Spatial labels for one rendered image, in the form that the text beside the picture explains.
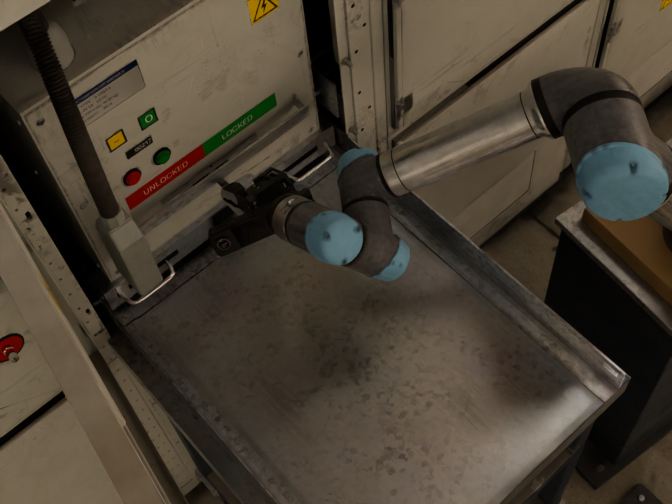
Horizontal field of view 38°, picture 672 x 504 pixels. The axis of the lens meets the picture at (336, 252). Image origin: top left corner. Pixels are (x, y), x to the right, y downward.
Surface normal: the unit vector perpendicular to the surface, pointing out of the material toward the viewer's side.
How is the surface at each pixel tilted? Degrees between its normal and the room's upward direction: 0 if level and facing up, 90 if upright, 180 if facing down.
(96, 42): 0
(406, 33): 90
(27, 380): 90
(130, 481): 0
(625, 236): 1
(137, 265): 90
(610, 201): 84
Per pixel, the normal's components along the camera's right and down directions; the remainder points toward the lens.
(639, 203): 0.00, 0.79
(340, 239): 0.54, 0.27
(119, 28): -0.07, -0.52
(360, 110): 0.66, 0.62
